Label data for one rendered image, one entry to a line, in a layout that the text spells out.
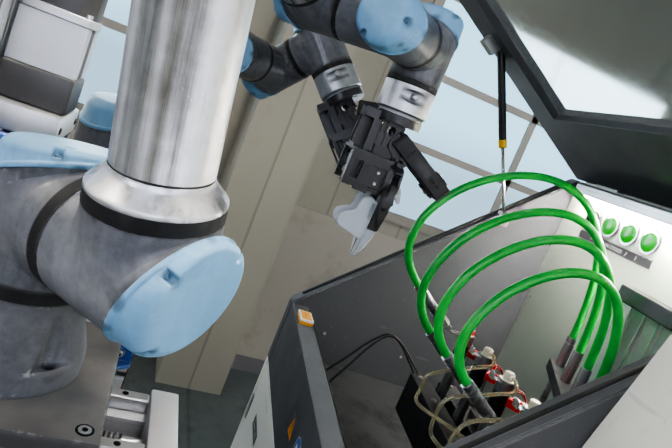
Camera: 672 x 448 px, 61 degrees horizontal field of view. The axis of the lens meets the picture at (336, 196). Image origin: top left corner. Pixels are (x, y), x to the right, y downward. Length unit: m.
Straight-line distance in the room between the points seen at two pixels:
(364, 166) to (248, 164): 1.64
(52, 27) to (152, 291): 0.45
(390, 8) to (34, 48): 0.44
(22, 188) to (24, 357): 0.16
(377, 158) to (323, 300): 0.61
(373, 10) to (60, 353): 0.49
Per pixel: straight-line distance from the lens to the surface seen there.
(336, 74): 0.97
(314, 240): 2.82
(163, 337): 0.47
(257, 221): 2.46
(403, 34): 0.68
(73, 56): 0.80
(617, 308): 0.88
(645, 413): 0.77
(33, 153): 0.55
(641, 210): 1.23
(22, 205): 0.55
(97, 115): 1.04
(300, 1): 0.74
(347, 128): 0.96
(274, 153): 2.40
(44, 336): 0.60
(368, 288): 1.34
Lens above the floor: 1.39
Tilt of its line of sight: 8 degrees down
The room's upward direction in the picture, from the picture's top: 22 degrees clockwise
